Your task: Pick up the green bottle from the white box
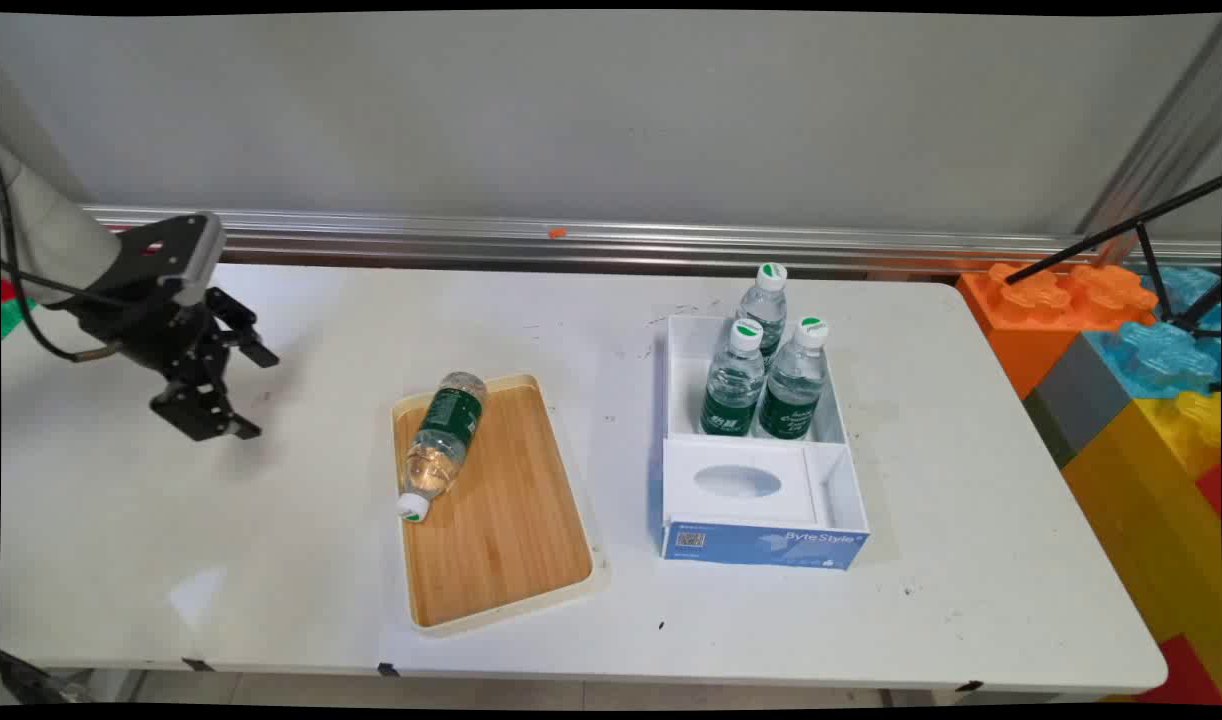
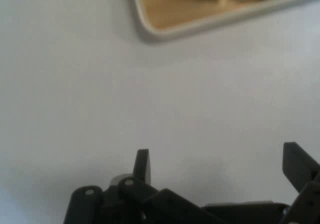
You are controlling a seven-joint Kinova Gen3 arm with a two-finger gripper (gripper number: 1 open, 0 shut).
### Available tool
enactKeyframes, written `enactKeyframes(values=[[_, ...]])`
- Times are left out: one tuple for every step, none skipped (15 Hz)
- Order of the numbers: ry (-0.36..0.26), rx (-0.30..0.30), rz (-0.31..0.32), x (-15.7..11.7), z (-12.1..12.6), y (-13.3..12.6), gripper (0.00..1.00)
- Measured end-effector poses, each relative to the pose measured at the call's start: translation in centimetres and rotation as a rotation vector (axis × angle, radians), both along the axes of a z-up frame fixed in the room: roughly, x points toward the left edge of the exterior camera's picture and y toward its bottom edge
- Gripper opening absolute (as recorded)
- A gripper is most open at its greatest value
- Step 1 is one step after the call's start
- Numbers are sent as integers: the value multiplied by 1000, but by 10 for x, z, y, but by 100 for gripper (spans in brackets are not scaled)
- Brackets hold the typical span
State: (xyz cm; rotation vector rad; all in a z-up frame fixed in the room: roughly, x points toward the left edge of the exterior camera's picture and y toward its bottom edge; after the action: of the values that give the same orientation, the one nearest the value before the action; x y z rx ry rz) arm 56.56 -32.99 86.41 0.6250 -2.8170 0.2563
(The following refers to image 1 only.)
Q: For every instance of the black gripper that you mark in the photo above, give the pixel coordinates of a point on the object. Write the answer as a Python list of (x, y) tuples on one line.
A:
[(161, 335)]

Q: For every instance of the water bottle green label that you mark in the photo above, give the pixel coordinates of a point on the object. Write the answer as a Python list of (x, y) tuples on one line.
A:
[(766, 305), (733, 385), (796, 390), (443, 440)]

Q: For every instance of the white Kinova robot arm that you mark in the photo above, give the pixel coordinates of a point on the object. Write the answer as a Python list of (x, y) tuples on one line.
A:
[(56, 235)]

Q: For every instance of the green floor building block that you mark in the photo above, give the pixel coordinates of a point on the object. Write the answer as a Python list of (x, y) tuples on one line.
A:
[(13, 316)]

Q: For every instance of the red floor building block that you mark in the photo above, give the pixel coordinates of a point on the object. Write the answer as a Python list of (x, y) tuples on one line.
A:
[(7, 290)]

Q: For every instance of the bamboo tray with cream rim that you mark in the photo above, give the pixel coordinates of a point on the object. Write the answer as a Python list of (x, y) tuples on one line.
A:
[(496, 505)]

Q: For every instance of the white blue cardboard box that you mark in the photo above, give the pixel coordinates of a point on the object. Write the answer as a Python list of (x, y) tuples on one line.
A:
[(761, 490)]

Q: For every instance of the orange giant building block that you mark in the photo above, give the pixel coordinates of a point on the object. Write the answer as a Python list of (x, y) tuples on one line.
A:
[(1031, 320)]

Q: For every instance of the grey giant building block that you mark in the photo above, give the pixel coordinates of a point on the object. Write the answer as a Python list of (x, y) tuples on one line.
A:
[(1076, 400)]

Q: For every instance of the blue giant building block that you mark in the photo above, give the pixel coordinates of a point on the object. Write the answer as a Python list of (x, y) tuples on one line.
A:
[(1156, 355)]

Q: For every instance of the black tripod stand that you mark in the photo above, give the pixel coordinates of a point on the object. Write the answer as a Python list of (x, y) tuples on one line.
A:
[(1156, 262)]

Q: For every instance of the yellow giant building block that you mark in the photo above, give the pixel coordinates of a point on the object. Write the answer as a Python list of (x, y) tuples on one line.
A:
[(1151, 520)]

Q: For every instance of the small red building block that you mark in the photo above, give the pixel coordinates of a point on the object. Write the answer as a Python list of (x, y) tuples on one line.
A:
[(1211, 490)]

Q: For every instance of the red giant building block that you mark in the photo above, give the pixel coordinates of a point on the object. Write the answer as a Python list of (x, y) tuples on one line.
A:
[(1186, 675)]

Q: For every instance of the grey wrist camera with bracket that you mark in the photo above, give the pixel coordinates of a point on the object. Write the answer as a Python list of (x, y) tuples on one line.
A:
[(176, 255)]

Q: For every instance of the aluminium rail along wall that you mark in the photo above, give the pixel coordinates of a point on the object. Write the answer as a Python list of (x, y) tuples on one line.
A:
[(671, 245)]

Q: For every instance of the aluminium frame post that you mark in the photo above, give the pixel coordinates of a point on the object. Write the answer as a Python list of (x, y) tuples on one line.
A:
[(1156, 140)]

